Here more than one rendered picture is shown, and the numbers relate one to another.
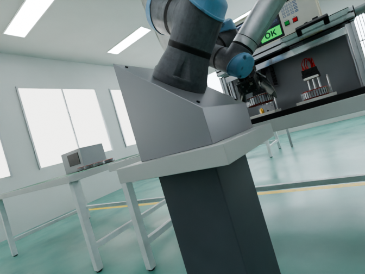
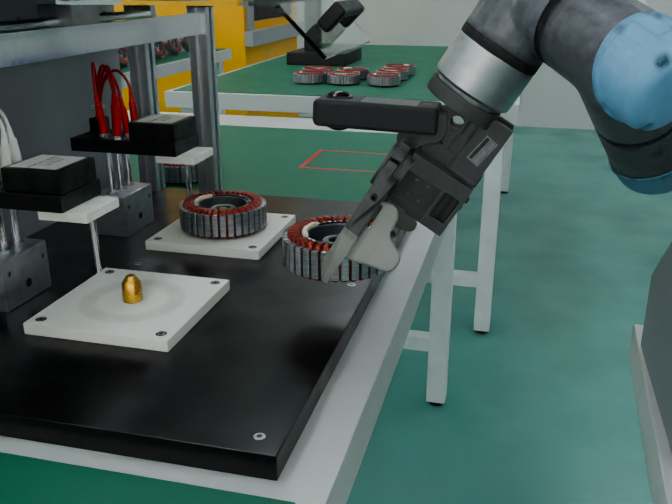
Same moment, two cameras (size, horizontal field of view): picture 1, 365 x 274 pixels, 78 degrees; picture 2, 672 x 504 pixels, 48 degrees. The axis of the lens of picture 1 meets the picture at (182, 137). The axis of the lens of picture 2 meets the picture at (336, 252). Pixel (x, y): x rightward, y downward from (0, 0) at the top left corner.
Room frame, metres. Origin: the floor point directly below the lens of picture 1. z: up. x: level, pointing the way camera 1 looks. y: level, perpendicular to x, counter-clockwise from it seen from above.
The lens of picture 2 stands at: (1.20, 0.30, 1.09)
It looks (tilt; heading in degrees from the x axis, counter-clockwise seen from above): 20 degrees down; 249
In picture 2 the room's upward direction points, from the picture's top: straight up
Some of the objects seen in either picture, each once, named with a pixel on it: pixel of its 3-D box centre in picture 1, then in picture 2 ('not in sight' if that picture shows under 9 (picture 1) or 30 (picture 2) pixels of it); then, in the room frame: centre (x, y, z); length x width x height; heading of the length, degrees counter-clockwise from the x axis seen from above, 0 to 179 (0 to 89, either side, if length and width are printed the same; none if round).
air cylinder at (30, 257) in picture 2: (268, 109); (7, 272); (1.27, -0.51, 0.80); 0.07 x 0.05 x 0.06; 55
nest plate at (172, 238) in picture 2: (316, 98); (224, 231); (1.01, -0.62, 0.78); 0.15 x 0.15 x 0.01; 55
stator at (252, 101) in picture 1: (259, 100); (338, 246); (0.95, -0.35, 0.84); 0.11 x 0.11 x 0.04
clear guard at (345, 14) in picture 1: (315, 36); (226, 22); (0.98, -0.68, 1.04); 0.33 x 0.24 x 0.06; 145
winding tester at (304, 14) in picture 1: (278, 31); not in sight; (1.33, -0.72, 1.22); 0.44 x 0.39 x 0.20; 55
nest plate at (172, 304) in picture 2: (263, 114); (133, 305); (1.15, -0.42, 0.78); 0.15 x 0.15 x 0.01; 55
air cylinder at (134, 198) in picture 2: not in sight; (123, 207); (1.13, -0.70, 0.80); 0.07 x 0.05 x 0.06; 55
